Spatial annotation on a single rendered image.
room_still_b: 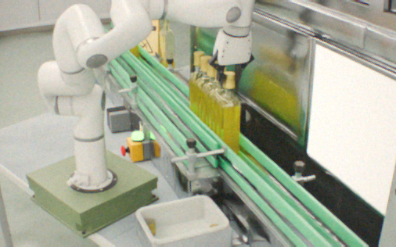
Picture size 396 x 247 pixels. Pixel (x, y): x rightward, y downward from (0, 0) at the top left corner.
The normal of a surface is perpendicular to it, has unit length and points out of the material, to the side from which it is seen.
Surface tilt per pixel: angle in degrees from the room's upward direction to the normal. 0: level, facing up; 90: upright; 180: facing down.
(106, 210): 90
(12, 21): 90
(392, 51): 90
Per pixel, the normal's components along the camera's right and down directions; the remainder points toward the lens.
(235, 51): 0.35, 0.63
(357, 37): -0.92, 0.15
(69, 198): 0.03, -0.91
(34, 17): 0.38, 0.37
